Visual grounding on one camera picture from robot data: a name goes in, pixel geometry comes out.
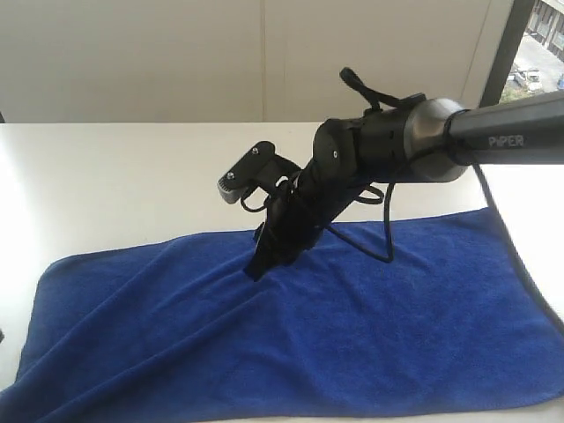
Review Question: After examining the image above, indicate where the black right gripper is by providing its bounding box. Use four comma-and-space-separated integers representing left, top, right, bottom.
244, 193, 330, 282

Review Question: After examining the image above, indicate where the blue towel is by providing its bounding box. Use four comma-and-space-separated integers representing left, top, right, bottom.
1, 209, 563, 422

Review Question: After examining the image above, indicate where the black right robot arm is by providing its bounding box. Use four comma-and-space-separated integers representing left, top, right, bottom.
245, 93, 563, 280

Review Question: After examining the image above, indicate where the black window frame post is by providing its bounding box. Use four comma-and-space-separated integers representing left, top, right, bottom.
479, 0, 535, 108

